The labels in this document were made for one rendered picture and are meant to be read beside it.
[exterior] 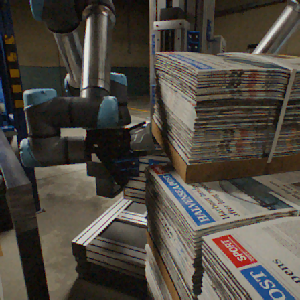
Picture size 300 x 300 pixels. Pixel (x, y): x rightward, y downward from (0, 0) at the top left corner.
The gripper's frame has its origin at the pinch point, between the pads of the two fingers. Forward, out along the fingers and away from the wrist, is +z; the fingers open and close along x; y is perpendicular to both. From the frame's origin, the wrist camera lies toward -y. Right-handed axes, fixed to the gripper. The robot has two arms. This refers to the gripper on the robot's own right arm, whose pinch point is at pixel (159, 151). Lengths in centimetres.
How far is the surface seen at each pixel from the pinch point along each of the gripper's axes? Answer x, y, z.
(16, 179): -3.1, -3.8, -36.7
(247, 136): -25.0, 3.6, 11.5
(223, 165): -23.6, -1.7, 6.9
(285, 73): -29.6, 14.9, 16.7
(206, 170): -23.2, -2.5, 3.2
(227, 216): -34.2, -8.0, 1.0
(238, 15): 613, 334, 441
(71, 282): 63, -71, -34
